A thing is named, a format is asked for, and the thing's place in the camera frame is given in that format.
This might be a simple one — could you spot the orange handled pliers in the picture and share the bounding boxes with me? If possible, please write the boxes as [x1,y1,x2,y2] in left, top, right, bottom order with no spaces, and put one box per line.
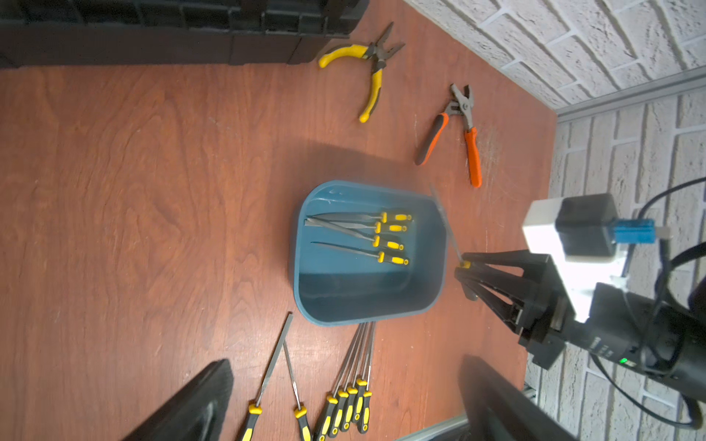
[415,84,483,189]

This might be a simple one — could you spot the yellow handled pliers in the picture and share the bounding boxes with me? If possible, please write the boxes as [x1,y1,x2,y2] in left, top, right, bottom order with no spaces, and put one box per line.
[318,22,406,123]

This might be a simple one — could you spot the teal plastic storage box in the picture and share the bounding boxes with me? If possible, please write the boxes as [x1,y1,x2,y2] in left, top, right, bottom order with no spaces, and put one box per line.
[290,181,448,326]

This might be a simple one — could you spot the black plastic toolbox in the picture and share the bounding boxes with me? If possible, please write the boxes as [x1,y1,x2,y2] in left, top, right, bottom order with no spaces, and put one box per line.
[1,0,369,69]

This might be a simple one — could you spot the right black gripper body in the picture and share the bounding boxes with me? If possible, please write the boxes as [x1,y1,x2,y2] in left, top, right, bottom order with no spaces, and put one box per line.
[518,255,575,369]

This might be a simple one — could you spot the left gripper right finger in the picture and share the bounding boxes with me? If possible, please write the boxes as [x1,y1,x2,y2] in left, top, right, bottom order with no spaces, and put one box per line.
[459,356,574,441]

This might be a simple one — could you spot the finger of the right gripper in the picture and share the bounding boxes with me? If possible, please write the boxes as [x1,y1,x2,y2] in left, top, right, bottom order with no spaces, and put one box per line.
[457,250,552,276]
[456,269,522,334]

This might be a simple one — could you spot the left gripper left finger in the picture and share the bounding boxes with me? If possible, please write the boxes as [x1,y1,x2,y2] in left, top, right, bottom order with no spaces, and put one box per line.
[125,359,233,440]

